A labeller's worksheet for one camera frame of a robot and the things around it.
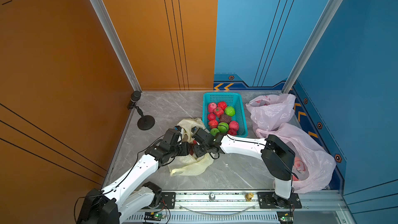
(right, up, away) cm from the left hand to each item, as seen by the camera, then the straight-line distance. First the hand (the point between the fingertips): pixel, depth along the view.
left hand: (189, 144), depth 83 cm
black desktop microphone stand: (-30, +10, +19) cm, 37 cm away
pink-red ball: (+26, +9, +10) cm, 30 cm away
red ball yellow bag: (+25, +6, +9) cm, 28 cm away
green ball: (+25, +18, +16) cm, 34 cm away
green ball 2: (+20, +8, +11) cm, 24 cm away
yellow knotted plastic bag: (+1, -8, -7) cm, 11 cm away
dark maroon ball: (+21, +14, +13) cm, 28 cm away
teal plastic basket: (+29, +25, +25) cm, 46 cm away
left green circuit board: (-12, -29, -13) cm, 34 cm away
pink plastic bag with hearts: (+60, -8, -11) cm, 62 cm away
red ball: (+21, +22, +21) cm, 37 cm away
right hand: (+5, -3, +3) cm, 6 cm away
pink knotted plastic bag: (+44, +18, +1) cm, 47 cm away
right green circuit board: (+46, -30, -12) cm, 57 cm away
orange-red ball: (+18, +17, +16) cm, 30 cm away
